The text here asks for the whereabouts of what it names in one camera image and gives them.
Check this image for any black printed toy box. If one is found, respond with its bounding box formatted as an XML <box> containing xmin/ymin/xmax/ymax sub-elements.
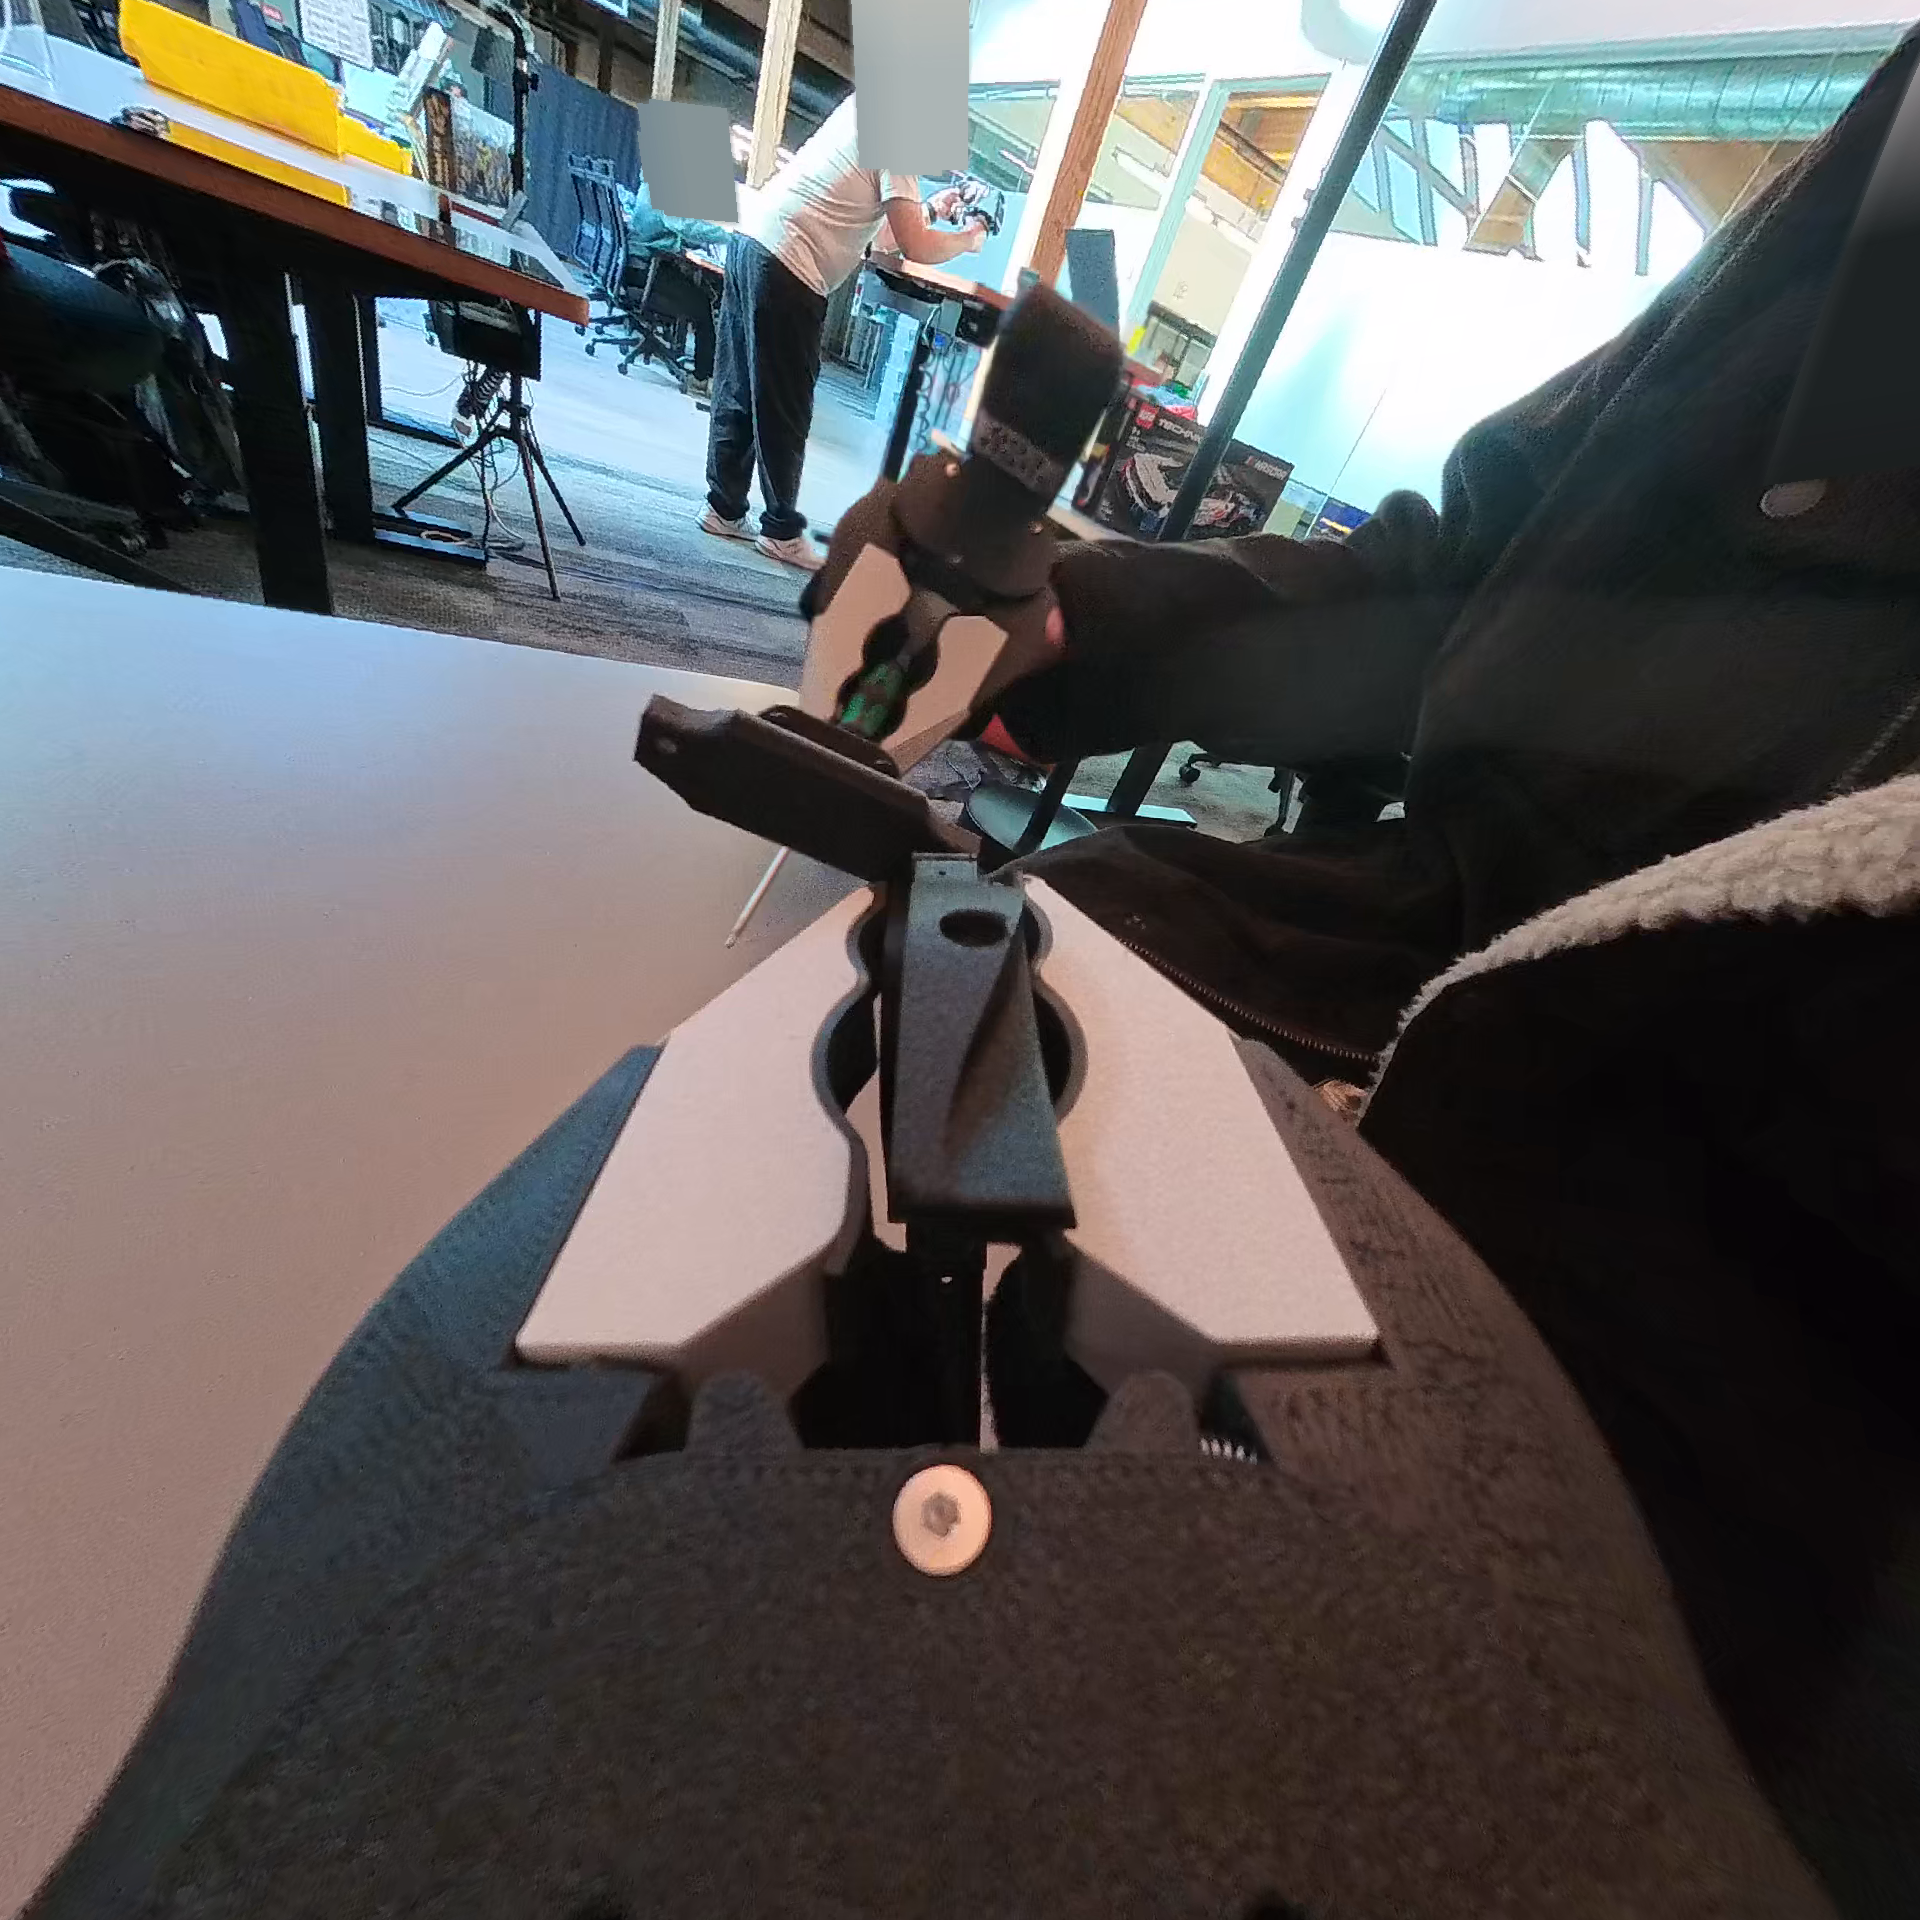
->
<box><xmin>1084</xmin><ymin>379</ymin><xmax>1298</xmax><ymax>544</ymax></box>

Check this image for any silver ventilation duct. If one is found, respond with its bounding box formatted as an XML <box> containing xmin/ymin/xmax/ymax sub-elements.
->
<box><xmin>1409</xmin><ymin>36</ymin><xmax>1911</xmax><ymax>147</ymax></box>

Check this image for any person's right forearm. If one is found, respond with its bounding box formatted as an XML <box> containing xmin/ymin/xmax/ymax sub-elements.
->
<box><xmin>983</xmin><ymin>497</ymin><xmax>1448</xmax><ymax>770</ymax></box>

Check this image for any brown top table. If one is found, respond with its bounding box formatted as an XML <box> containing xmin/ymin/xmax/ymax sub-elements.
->
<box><xmin>0</xmin><ymin>75</ymin><xmax>592</xmax><ymax>617</ymax></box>

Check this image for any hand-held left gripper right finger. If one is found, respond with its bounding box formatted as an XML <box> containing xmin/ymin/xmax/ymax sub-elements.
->
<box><xmin>1024</xmin><ymin>883</ymin><xmax>1382</xmax><ymax>1370</ymax></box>

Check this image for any black office chair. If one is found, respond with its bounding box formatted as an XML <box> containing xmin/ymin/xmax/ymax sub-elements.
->
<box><xmin>576</xmin><ymin>152</ymin><xmax>710</xmax><ymax>379</ymax></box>

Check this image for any white desk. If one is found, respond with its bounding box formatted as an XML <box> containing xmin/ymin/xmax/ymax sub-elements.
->
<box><xmin>0</xmin><ymin>566</ymin><xmax>904</xmax><ymax>1912</ymax></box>

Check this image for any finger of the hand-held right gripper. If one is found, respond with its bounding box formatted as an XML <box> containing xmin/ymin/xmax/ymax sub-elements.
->
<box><xmin>885</xmin><ymin>608</ymin><xmax>1020</xmax><ymax>770</ymax></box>
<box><xmin>801</xmin><ymin>539</ymin><xmax>916</xmax><ymax>724</ymax></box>

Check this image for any wooden post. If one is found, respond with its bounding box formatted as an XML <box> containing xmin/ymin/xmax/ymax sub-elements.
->
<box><xmin>1030</xmin><ymin>0</ymin><xmax>1151</xmax><ymax>291</ymax></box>

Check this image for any yellow plastic tray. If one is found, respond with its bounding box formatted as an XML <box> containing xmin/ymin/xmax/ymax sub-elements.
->
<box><xmin>116</xmin><ymin>0</ymin><xmax>415</xmax><ymax>208</ymax></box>

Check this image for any green black handle screwdriver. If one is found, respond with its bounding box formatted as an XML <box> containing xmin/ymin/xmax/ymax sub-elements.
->
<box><xmin>724</xmin><ymin>622</ymin><xmax>920</xmax><ymax>952</ymax></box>

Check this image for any black tripod stand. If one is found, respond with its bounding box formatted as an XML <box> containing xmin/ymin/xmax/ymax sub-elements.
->
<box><xmin>392</xmin><ymin>300</ymin><xmax>590</xmax><ymax>605</ymax></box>

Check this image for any black plastic bracket part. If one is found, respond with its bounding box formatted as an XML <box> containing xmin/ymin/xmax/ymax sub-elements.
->
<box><xmin>632</xmin><ymin>697</ymin><xmax>1081</xmax><ymax>1307</ymax></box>

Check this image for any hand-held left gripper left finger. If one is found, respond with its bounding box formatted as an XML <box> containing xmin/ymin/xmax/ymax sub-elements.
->
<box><xmin>514</xmin><ymin>885</ymin><xmax>879</xmax><ymax>1370</ymax></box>

